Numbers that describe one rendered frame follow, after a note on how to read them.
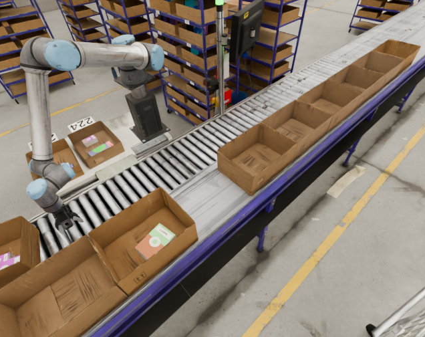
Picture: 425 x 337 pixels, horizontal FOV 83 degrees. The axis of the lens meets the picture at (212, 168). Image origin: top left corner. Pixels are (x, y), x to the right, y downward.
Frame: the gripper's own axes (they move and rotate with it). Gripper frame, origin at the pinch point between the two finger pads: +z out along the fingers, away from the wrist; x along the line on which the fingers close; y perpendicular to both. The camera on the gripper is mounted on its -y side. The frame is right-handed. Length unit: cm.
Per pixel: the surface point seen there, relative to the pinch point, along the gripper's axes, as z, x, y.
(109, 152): 0, -43, 45
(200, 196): -8, -64, -38
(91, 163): 1, -29, 45
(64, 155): 4, -17, 73
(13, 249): 4.1, 31.2, 13.8
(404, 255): 80, -185, -146
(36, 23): -18, -83, 363
